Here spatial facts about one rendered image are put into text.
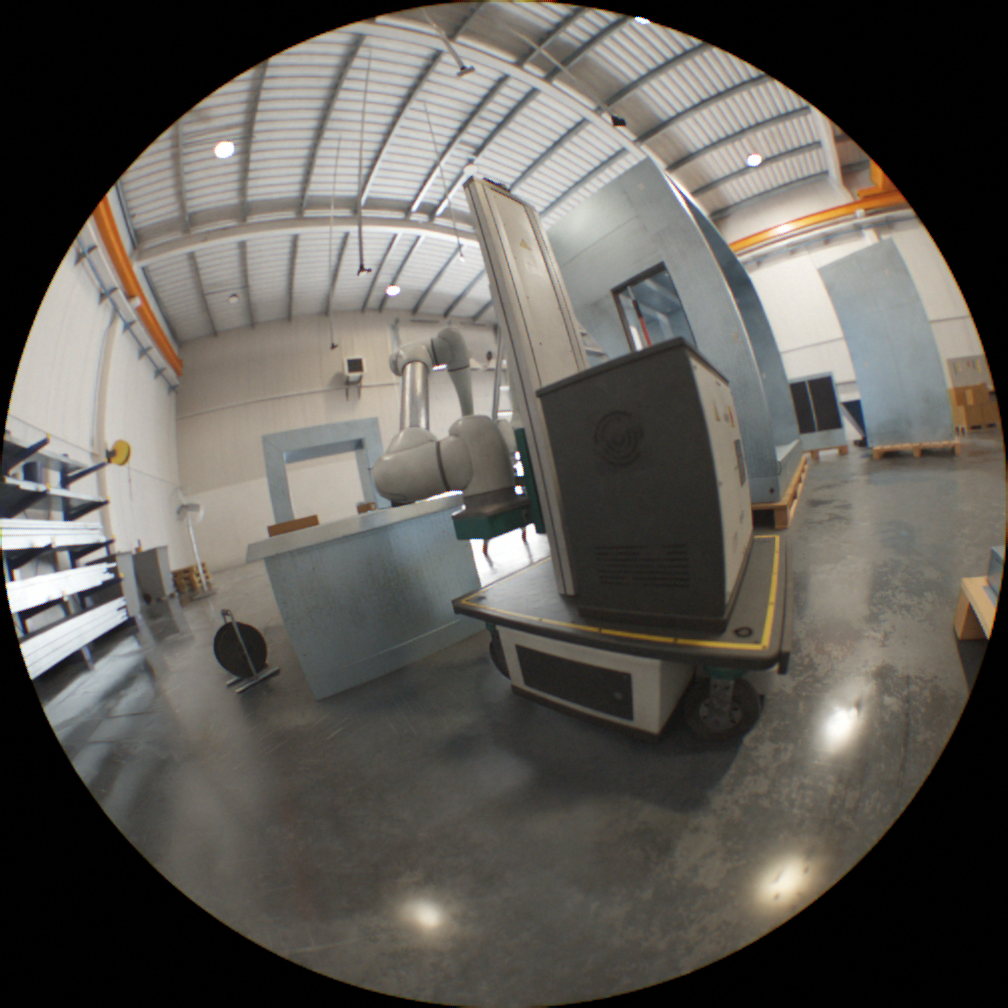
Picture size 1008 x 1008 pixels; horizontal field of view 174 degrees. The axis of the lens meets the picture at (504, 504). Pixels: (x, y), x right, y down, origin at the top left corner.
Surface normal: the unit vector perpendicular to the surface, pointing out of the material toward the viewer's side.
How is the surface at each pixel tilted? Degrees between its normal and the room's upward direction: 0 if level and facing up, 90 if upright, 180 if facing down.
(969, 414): 90
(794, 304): 90
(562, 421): 90
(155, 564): 95
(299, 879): 0
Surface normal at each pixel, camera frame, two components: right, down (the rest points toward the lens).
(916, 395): -0.94, 0.22
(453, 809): -0.21, -0.98
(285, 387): 0.56, -0.06
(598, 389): -0.72, 0.20
